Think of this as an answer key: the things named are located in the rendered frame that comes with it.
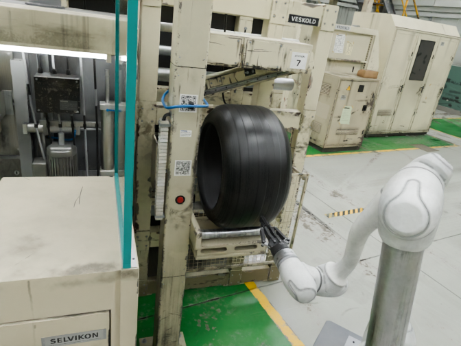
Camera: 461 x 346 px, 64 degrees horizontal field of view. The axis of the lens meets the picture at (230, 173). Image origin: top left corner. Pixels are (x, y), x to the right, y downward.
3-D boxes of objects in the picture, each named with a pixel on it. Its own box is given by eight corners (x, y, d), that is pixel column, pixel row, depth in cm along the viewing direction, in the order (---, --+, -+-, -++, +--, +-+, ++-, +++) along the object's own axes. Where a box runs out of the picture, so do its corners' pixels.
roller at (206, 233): (197, 228, 172) (195, 231, 176) (199, 237, 170) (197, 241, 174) (265, 224, 184) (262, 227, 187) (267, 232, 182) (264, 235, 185)
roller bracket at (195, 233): (194, 250, 169) (196, 233, 165) (178, 209, 203) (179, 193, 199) (201, 250, 170) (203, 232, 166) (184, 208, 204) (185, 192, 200)
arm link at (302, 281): (271, 274, 140) (297, 278, 146) (288, 307, 127) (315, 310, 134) (285, 253, 136) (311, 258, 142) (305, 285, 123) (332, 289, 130)
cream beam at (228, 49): (195, 64, 171) (198, 31, 165) (184, 57, 192) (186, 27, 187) (308, 75, 191) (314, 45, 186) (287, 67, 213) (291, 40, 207)
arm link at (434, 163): (381, 178, 115) (372, 192, 104) (429, 138, 105) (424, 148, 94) (414, 209, 112) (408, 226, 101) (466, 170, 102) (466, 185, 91)
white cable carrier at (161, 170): (155, 220, 170) (160, 121, 151) (154, 214, 174) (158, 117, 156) (164, 220, 171) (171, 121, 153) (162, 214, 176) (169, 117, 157)
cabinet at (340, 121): (322, 153, 607) (341, 77, 559) (301, 141, 653) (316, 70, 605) (361, 150, 650) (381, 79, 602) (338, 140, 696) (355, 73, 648)
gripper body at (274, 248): (294, 247, 144) (285, 231, 152) (275, 248, 142) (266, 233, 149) (290, 261, 148) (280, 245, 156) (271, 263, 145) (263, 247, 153)
